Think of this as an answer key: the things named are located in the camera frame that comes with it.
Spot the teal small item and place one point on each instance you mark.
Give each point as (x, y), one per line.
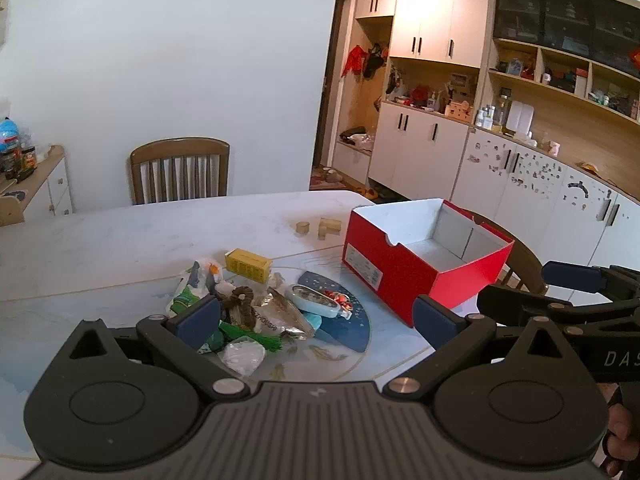
(312, 321)

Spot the red garment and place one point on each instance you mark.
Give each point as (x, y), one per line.
(354, 60)

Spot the orange slipper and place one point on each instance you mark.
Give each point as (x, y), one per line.
(363, 191)
(375, 193)

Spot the yellow rectangular box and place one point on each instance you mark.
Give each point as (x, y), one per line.
(247, 264)

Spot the dark blue placemat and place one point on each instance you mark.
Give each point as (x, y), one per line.
(350, 332)

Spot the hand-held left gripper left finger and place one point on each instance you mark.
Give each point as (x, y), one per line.
(197, 319)

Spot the white wooden sideboard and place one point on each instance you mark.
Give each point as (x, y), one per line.
(50, 185)

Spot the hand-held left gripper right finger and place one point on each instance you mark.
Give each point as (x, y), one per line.
(434, 322)

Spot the beige slipper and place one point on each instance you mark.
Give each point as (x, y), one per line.
(335, 176)
(327, 172)

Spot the brown wooden chair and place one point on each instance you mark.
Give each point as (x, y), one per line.
(180, 147)
(525, 262)

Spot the dark garment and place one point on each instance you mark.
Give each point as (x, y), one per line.
(374, 60)

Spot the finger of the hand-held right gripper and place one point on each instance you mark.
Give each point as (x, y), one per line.
(520, 302)
(572, 276)

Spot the dark door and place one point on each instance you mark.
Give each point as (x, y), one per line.
(334, 85)

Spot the white cardboard box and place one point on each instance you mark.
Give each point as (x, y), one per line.
(400, 260)

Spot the brown fuzzy item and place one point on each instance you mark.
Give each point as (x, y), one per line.
(240, 305)

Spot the white wall cabinet unit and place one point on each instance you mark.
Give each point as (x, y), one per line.
(500, 175)

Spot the patterned rug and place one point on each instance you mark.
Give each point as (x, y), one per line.
(316, 181)

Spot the wooden angular block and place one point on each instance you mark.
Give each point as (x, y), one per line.
(330, 227)

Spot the dark jar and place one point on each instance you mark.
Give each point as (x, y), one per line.
(28, 157)

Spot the person's right hand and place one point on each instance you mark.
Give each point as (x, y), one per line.
(625, 430)

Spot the wooden toy box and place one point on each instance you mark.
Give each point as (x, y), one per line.
(459, 110)

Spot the white printed plastic bag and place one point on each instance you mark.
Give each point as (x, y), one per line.
(202, 275)

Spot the green white packet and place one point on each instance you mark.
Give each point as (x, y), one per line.
(182, 302)

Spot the white oval case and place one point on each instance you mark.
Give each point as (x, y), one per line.
(315, 300)

